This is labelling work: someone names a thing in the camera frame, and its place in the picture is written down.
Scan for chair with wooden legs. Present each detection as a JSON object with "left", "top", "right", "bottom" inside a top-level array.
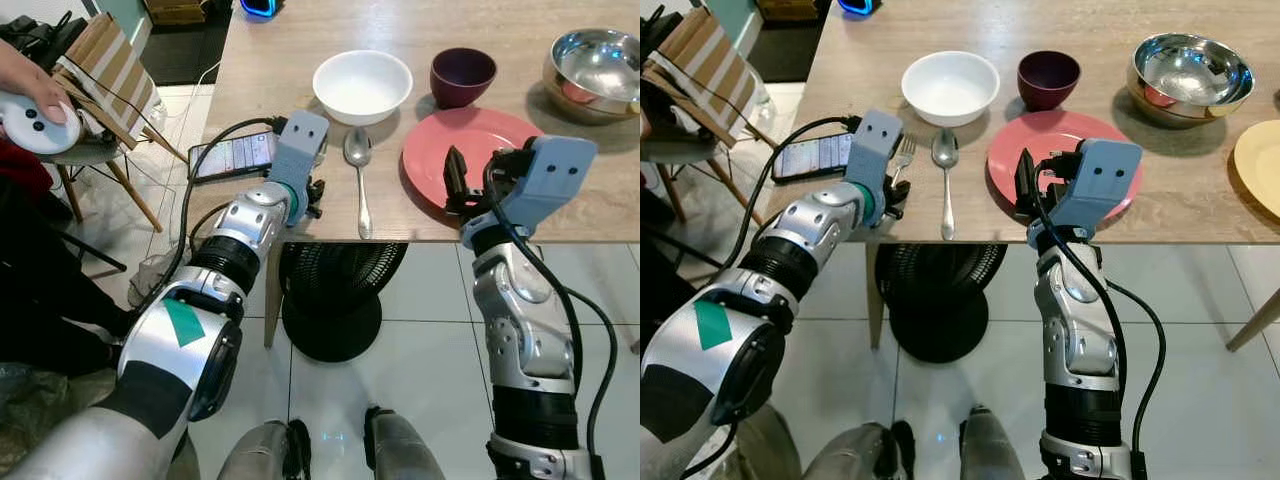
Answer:
[
  {"left": 645, "top": 120, "right": 776, "bottom": 226},
  {"left": 45, "top": 130, "right": 191, "bottom": 233}
]

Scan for black floor fan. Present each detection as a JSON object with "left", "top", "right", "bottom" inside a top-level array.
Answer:
[
  {"left": 280, "top": 242, "right": 409, "bottom": 363},
  {"left": 875, "top": 243, "right": 1009, "bottom": 365}
]

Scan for pink round plate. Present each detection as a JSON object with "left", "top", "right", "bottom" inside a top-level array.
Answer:
[
  {"left": 402, "top": 107, "right": 546, "bottom": 213},
  {"left": 987, "top": 109, "right": 1144, "bottom": 221}
]

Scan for black bag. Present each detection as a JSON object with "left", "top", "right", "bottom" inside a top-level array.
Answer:
[
  {"left": 640, "top": 5, "right": 681, "bottom": 56},
  {"left": 0, "top": 10, "right": 86, "bottom": 71}
]

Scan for person's hand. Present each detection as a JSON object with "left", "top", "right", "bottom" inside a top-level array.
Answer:
[{"left": 0, "top": 40, "right": 71, "bottom": 126}]

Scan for clear plastic bag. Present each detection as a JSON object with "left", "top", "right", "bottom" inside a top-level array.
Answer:
[{"left": 0, "top": 362, "right": 101, "bottom": 471}]

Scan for small purple bowl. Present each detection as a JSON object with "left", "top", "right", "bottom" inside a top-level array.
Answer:
[
  {"left": 1017, "top": 50, "right": 1082, "bottom": 112},
  {"left": 430, "top": 47, "right": 498, "bottom": 109}
]

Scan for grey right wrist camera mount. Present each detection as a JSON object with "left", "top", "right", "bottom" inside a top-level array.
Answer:
[
  {"left": 500, "top": 135, "right": 599, "bottom": 236},
  {"left": 1050, "top": 138, "right": 1144, "bottom": 241}
]

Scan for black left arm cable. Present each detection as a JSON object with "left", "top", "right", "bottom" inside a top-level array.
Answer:
[
  {"left": 130, "top": 117, "right": 286, "bottom": 311},
  {"left": 718, "top": 115, "right": 863, "bottom": 271}
]

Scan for robot right leg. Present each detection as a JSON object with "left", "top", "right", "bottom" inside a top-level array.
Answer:
[
  {"left": 960, "top": 405, "right": 1026, "bottom": 480},
  {"left": 363, "top": 405, "right": 446, "bottom": 480}
]

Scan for yellow round plate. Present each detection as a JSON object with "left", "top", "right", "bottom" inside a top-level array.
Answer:
[{"left": 1232, "top": 120, "right": 1280, "bottom": 221}]

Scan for robot leg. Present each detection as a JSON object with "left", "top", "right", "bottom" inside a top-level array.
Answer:
[
  {"left": 960, "top": 405, "right": 1026, "bottom": 480},
  {"left": 363, "top": 405, "right": 446, "bottom": 480},
  {"left": 800, "top": 420, "right": 916, "bottom": 480},
  {"left": 215, "top": 420, "right": 311, "bottom": 480}
]

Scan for brown cardboard box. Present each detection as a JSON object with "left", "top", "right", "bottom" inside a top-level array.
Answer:
[
  {"left": 145, "top": 0, "right": 208, "bottom": 26},
  {"left": 755, "top": 0, "right": 819, "bottom": 23}
]

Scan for white ceramic bowl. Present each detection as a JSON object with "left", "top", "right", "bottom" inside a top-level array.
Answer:
[
  {"left": 313, "top": 50, "right": 414, "bottom": 127},
  {"left": 901, "top": 51, "right": 1001, "bottom": 128}
]

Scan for person in dark clothes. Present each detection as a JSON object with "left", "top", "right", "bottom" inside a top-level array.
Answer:
[{"left": 0, "top": 140, "right": 141, "bottom": 376}]

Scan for light wooden table leg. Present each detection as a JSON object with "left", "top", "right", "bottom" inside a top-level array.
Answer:
[
  {"left": 866, "top": 243, "right": 886, "bottom": 351},
  {"left": 1228, "top": 290, "right": 1280, "bottom": 351},
  {"left": 263, "top": 242, "right": 283, "bottom": 349}
]

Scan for robot left leg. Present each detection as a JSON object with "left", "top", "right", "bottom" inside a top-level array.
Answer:
[
  {"left": 215, "top": 420, "right": 311, "bottom": 480},
  {"left": 800, "top": 420, "right": 916, "bottom": 480}
]

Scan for shiny steel bowl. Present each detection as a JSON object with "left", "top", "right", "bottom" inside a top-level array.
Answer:
[
  {"left": 1127, "top": 32, "right": 1256, "bottom": 129},
  {"left": 543, "top": 28, "right": 641, "bottom": 126}
]

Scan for white round controller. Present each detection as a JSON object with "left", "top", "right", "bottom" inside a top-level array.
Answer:
[{"left": 0, "top": 90, "right": 83, "bottom": 157}]

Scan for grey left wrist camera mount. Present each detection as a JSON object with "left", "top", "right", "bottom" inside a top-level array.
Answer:
[
  {"left": 845, "top": 108, "right": 904, "bottom": 196},
  {"left": 268, "top": 110, "right": 331, "bottom": 196}
]

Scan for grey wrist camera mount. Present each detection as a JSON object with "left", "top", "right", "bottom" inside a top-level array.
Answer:
[
  {"left": 268, "top": 110, "right": 331, "bottom": 196},
  {"left": 500, "top": 135, "right": 599, "bottom": 236},
  {"left": 845, "top": 108, "right": 904, "bottom": 196},
  {"left": 1050, "top": 138, "right": 1144, "bottom": 241}
]

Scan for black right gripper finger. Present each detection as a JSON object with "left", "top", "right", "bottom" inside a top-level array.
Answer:
[
  {"left": 443, "top": 145, "right": 471, "bottom": 216},
  {"left": 1014, "top": 147, "right": 1041, "bottom": 216}
]

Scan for silver metal spoon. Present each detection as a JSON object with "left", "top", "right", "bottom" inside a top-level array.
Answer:
[
  {"left": 931, "top": 128, "right": 960, "bottom": 242},
  {"left": 343, "top": 127, "right": 374, "bottom": 241}
]

